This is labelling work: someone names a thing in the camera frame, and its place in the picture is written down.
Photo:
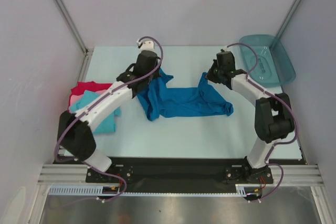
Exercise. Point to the left aluminium corner post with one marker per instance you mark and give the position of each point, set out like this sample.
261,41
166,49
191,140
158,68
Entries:
72,27

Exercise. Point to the teal transparent plastic bin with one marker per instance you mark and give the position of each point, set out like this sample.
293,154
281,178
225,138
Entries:
272,64

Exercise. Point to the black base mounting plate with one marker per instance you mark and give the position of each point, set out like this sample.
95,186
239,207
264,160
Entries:
181,175

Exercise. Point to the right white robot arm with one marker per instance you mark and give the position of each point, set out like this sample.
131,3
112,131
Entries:
273,120

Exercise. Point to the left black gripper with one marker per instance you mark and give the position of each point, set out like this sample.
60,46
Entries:
156,72

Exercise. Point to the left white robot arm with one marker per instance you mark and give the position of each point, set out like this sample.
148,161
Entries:
75,131

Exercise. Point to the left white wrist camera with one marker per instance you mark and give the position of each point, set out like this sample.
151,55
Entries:
147,45

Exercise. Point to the right light cable duct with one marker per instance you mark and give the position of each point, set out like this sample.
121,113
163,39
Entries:
249,189

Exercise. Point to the blue t shirt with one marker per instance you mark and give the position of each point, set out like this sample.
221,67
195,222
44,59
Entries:
159,100

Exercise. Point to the light blue cable duct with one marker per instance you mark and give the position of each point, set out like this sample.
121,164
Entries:
75,190

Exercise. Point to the right aluminium corner post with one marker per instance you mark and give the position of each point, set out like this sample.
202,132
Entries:
288,17

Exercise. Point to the aluminium corner post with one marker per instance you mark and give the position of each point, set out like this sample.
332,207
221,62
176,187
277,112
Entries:
288,17
72,27

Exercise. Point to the aluminium front frame rail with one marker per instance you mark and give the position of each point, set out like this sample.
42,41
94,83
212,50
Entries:
75,174

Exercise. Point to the folded red t shirt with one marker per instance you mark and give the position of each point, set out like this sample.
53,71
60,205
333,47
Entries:
91,86

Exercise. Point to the folded cyan t shirt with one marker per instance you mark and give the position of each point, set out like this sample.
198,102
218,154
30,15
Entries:
108,125

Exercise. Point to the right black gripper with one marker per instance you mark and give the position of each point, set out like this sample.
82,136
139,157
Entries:
212,74

